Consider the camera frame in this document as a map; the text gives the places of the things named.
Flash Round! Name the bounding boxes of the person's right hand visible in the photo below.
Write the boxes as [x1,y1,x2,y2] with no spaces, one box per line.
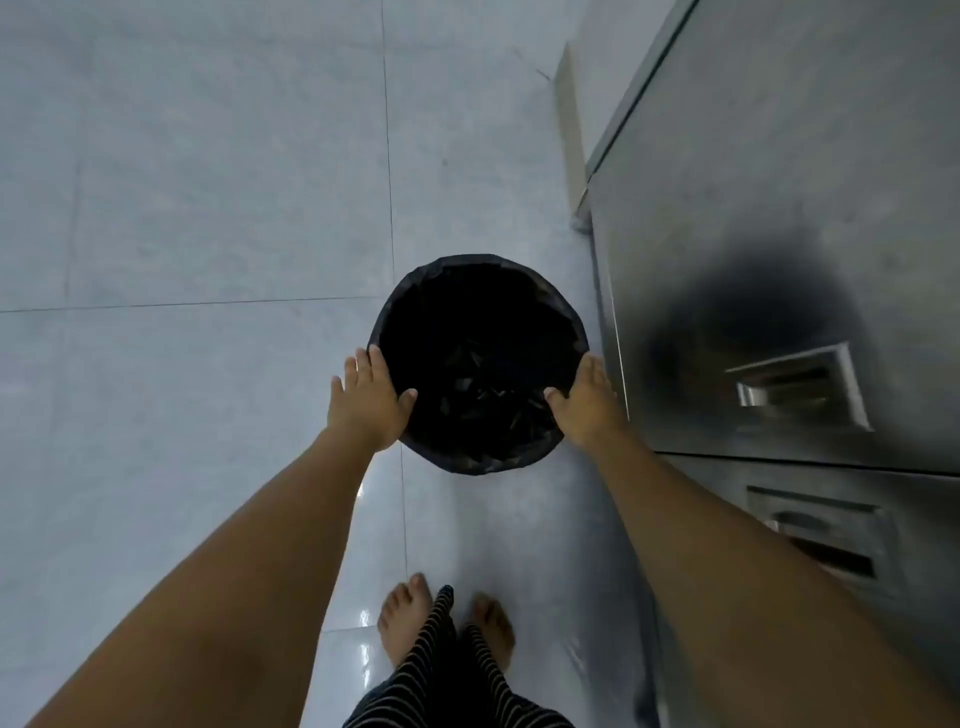
[543,353,630,451]

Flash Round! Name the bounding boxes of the person's left hand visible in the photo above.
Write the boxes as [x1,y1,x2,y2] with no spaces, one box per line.
[326,344,418,455]

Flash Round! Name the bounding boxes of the black lined trash bin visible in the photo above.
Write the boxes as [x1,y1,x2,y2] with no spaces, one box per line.
[367,253,592,476]

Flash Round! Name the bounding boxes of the person's left forearm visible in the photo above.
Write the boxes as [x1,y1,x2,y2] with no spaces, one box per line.
[26,427,376,728]

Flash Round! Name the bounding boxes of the person's right forearm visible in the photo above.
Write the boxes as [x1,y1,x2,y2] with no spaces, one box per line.
[588,427,960,728]

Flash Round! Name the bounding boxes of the person's left foot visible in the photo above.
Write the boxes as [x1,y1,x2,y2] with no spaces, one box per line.
[377,573,434,669]

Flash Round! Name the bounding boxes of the person's foot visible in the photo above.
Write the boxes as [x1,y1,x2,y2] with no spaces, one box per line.
[470,592,517,673]
[377,573,434,669]

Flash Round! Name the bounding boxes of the person's right foot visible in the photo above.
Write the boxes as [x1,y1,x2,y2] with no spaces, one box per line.
[470,592,517,673]

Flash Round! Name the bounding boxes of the grey tiled floor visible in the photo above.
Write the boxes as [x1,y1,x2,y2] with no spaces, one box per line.
[0,0,661,728]

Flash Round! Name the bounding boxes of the striped dark trousers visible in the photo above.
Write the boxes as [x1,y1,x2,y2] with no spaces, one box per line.
[343,584,575,728]

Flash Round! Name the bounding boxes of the stainless steel cabinet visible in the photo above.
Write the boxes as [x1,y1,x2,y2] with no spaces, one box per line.
[584,0,960,728]

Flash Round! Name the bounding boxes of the recessed steel cabinet handle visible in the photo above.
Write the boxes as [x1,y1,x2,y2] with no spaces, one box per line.
[725,342,874,433]
[746,485,901,594]

